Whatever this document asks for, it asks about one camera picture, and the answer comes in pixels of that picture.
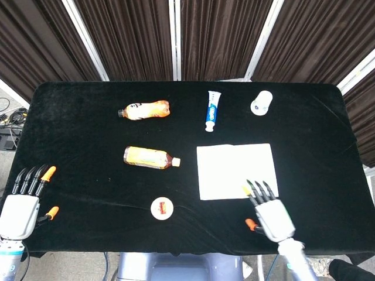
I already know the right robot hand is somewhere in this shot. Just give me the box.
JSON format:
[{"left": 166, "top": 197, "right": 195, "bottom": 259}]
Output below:
[{"left": 241, "top": 179, "right": 296, "bottom": 242}]

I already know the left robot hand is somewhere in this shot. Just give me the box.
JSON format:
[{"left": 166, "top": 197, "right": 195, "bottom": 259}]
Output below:
[{"left": 0, "top": 165, "right": 60, "bottom": 241}]

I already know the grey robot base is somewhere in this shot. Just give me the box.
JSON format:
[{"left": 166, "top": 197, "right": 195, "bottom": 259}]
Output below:
[{"left": 117, "top": 252, "right": 244, "bottom": 281}]

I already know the black velvet tablecloth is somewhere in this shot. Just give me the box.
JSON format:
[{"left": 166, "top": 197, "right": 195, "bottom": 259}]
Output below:
[{"left": 1, "top": 81, "right": 375, "bottom": 257}]

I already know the round white lid red label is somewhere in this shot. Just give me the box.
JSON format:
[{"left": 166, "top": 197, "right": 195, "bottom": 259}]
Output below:
[{"left": 150, "top": 197, "right": 174, "bottom": 221}]

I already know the white cylindrical bottle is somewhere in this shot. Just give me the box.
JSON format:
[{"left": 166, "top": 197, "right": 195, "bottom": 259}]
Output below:
[{"left": 250, "top": 90, "right": 274, "bottom": 116}]

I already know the white blue toothpaste tube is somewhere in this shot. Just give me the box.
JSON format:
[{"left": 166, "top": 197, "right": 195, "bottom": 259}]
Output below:
[{"left": 204, "top": 90, "right": 222, "bottom": 133}]

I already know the tea bottle with beige cap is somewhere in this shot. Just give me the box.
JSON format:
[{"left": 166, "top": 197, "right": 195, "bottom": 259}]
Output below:
[{"left": 123, "top": 146, "right": 182, "bottom": 170}]

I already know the orange soda bottle black cap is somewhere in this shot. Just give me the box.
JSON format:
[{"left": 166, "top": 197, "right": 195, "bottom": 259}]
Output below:
[{"left": 117, "top": 100, "right": 171, "bottom": 121}]

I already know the dark brown curtain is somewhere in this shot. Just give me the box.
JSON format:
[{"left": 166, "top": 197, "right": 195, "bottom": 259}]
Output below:
[{"left": 0, "top": 0, "right": 375, "bottom": 168}]

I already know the black cables and power strip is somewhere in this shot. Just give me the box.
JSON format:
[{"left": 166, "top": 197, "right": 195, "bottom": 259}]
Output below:
[{"left": 0, "top": 98, "right": 29, "bottom": 152}]

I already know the white metal frame post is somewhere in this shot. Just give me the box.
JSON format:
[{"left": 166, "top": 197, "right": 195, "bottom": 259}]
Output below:
[
  {"left": 336, "top": 48, "right": 375, "bottom": 95},
  {"left": 61, "top": 0, "right": 110, "bottom": 82},
  {"left": 168, "top": 0, "right": 182, "bottom": 81},
  {"left": 244, "top": 0, "right": 285, "bottom": 82}
]

